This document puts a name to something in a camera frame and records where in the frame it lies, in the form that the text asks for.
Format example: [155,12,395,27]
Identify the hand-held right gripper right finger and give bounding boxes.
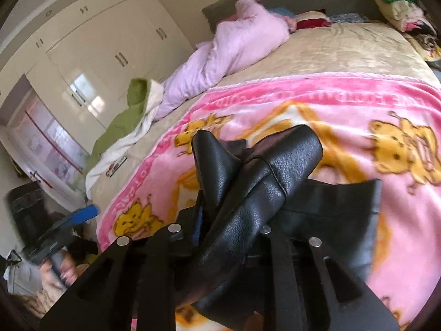
[258,225,402,331]

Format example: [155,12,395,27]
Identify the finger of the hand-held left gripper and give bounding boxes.
[52,204,100,232]

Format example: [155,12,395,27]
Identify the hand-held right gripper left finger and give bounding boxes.
[39,209,207,331]

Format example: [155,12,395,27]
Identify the black leather jacket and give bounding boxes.
[176,124,384,322]

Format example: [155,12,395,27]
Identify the pile of folded clothes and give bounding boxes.
[371,0,441,63]

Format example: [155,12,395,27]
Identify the person's left hand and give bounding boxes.
[39,250,87,294]

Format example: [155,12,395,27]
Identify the black chair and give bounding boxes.
[6,182,53,247]

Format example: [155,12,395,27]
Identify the small printed packet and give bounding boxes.
[106,156,129,179]

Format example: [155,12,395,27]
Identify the green and white blanket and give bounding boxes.
[84,78,165,201]

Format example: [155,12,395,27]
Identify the pink printed blanket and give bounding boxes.
[96,73,441,331]

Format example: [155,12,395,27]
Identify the white wardrobe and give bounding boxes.
[0,0,194,132]

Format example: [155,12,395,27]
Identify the lilac quilt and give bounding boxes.
[153,0,297,122]

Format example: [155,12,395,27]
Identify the red pillow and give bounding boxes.
[295,17,332,30]

